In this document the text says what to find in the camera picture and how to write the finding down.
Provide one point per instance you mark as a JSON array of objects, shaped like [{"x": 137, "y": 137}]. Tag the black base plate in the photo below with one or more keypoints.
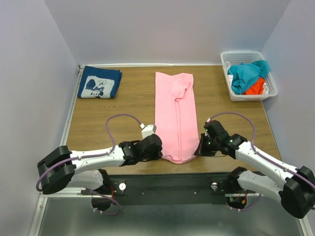
[{"x": 119, "y": 191}]

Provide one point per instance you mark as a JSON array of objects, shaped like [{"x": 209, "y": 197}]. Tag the aluminium frame rail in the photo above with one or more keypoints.
[{"x": 61, "y": 139}]

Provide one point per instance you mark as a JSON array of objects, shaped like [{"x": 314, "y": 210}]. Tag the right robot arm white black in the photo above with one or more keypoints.
[{"x": 292, "y": 187}]

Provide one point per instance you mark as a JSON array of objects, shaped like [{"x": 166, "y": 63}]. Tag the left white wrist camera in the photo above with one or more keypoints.
[{"x": 147, "y": 130}]

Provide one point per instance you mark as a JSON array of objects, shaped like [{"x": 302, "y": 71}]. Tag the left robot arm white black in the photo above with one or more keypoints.
[{"x": 58, "y": 168}]

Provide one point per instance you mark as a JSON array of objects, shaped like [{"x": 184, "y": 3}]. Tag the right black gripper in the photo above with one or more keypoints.
[{"x": 201, "y": 145}]

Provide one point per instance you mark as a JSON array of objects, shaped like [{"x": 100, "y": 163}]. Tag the pink t-shirt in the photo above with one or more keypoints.
[{"x": 175, "y": 116}]

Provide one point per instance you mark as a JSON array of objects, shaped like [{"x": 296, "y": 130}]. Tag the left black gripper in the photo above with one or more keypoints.
[{"x": 154, "y": 152}]

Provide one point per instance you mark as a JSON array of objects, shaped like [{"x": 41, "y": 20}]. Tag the folded blue printed t-shirt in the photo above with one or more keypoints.
[{"x": 99, "y": 83}]

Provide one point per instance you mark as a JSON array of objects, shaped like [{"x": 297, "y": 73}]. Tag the orange t-shirt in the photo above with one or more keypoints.
[{"x": 257, "y": 88}]

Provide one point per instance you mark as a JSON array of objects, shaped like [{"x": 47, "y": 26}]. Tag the teal t-shirt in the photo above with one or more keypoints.
[{"x": 247, "y": 74}]

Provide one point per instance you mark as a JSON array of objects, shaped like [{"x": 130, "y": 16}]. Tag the white garment in basket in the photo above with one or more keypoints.
[{"x": 226, "y": 67}]

